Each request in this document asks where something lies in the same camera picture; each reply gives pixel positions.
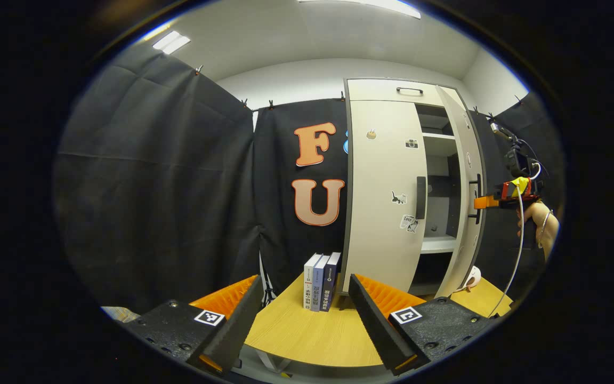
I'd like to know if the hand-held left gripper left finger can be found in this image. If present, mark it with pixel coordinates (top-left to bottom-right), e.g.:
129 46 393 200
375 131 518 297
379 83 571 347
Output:
120 275 265 378

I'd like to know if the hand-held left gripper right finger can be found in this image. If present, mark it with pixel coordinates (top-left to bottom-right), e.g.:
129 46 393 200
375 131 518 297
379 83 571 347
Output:
348 274 499 377

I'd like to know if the cream shoe cabinet door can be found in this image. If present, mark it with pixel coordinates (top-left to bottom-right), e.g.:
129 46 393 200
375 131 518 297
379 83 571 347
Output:
434 85 484 298
343 100 428 294

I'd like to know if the cream double-door shoe cabinet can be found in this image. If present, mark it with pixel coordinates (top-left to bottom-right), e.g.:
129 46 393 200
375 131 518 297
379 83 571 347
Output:
342 77 488 299

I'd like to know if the grey-blue book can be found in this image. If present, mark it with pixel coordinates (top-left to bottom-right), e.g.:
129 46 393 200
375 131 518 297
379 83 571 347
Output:
310 254 330 313

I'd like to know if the pink and white plush toy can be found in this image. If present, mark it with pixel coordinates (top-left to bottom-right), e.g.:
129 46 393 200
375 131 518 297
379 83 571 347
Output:
456 266 482 293

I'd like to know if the white book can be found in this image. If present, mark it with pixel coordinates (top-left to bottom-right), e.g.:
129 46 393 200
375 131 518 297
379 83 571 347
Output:
303 253 322 310

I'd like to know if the pale printed sheet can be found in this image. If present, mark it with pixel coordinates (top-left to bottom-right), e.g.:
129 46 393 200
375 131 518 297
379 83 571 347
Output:
100 306 141 322

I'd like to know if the black backdrop cloth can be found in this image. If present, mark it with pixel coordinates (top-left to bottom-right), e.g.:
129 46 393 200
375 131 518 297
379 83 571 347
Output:
54 43 566 315

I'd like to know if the long ceiling light panel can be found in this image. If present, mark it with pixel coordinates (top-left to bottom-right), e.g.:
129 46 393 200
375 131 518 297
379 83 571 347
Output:
297 0 422 20

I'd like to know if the small ceiling light panel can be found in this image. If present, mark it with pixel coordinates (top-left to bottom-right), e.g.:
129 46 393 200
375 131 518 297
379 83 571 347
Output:
152 30 191 55

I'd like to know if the black door handle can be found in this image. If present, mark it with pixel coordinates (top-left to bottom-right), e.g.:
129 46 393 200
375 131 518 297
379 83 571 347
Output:
468 173 482 225
416 176 427 220

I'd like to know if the white cable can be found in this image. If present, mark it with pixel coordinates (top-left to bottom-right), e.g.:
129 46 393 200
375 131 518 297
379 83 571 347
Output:
488 163 543 319

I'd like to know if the silver bracelet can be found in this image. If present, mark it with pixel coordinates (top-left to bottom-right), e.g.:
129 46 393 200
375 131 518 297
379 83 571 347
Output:
538 210 554 249

